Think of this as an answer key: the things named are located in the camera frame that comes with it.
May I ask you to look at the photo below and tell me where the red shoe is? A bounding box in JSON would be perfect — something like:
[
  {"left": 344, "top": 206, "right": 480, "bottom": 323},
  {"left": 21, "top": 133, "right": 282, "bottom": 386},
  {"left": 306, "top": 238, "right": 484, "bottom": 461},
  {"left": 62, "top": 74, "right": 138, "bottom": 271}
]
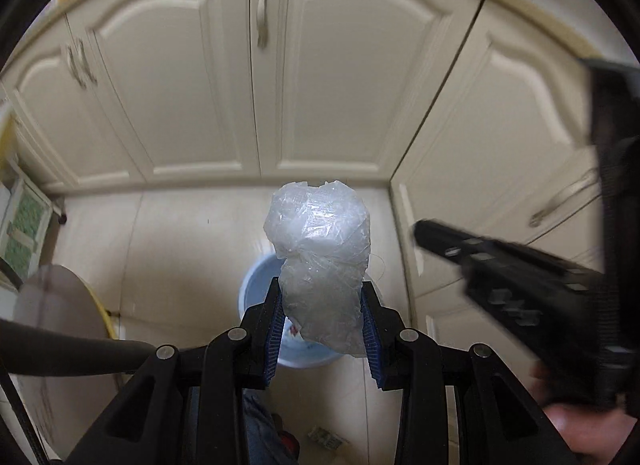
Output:
[{"left": 276, "top": 432, "right": 301, "bottom": 465}]

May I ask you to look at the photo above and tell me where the light blue plastic bin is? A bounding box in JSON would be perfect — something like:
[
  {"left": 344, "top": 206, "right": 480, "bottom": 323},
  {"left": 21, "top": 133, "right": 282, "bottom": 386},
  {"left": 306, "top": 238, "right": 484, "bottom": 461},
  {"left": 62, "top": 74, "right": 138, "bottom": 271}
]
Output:
[{"left": 237, "top": 252, "right": 386, "bottom": 371}]

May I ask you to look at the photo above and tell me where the person's right hand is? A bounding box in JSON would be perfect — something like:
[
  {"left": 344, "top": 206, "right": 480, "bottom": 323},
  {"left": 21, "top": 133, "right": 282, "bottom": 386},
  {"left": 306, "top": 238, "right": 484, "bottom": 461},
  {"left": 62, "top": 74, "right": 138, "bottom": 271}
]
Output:
[{"left": 530, "top": 362, "right": 631, "bottom": 465}]

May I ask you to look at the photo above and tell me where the metal cabinet handle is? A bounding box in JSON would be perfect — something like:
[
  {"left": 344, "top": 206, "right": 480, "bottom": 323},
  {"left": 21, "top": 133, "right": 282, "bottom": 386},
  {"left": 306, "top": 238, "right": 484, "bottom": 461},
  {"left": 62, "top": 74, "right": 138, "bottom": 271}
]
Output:
[
  {"left": 529, "top": 176, "right": 601, "bottom": 228},
  {"left": 65, "top": 42, "right": 82, "bottom": 89},
  {"left": 77, "top": 39, "right": 99, "bottom": 87},
  {"left": 255, "top": 0, "right": 271, "bottom": 49}
]

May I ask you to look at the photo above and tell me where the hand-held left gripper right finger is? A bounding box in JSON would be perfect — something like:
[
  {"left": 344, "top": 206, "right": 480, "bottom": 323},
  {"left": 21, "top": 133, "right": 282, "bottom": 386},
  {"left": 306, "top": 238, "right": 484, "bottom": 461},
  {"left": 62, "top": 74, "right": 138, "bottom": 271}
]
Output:
[{"left": 360, "top": 281, "right": 581, "bottom": 465}]

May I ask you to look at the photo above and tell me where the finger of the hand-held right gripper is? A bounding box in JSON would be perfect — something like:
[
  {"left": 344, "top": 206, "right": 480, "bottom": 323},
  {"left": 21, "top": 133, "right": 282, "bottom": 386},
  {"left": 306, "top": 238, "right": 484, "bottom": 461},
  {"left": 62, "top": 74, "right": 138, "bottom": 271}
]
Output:
[{"left": 412, "top": 219, "right": 501, "bottom": 273}]

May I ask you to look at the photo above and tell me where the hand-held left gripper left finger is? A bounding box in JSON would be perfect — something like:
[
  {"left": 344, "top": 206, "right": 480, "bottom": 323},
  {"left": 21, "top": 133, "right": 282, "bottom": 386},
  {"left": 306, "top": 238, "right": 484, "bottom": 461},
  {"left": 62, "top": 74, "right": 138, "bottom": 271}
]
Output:
[{"left": 65, "top": 276, "right": 286, "bottom": 465}]

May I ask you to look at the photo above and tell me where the small printed paper scrap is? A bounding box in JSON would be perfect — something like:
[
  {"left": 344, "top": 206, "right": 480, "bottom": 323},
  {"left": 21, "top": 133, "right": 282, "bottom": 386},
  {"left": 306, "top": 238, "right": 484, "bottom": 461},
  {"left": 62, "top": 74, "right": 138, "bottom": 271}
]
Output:
[{"left": 306, "top": 425, "right": 349, "bottom": 452}]

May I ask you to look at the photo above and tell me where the clear plastic bag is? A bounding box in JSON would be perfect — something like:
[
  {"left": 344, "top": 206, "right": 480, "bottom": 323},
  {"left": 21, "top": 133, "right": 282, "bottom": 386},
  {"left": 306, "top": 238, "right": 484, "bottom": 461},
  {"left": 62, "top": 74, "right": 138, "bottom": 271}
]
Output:
[{"left": 263, "top": 179, "right": 373, "bottom": 358}]

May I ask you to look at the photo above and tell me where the person's leg in jeans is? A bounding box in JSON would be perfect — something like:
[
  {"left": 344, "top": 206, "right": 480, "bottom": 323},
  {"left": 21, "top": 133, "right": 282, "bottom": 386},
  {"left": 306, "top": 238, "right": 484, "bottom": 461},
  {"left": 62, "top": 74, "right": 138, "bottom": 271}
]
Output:
[{"left": 242, "top": 389, "right": 288, "bottom": 465}]

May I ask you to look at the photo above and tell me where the white shelf rack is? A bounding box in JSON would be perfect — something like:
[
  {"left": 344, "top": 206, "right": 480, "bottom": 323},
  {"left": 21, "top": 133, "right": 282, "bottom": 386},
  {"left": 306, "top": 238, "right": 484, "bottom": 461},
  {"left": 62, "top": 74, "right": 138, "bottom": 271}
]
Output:
[{"left": 0, "top": 155, "right": 66, "bottom": 291}]

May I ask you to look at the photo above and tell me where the dark grey bar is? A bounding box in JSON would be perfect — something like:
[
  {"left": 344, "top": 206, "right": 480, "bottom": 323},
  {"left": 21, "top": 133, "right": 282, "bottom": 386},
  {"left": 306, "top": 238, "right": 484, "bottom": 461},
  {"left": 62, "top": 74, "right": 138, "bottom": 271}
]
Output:
[{"left": 0, "top": 317, "right": 157, "bottom": 377}]

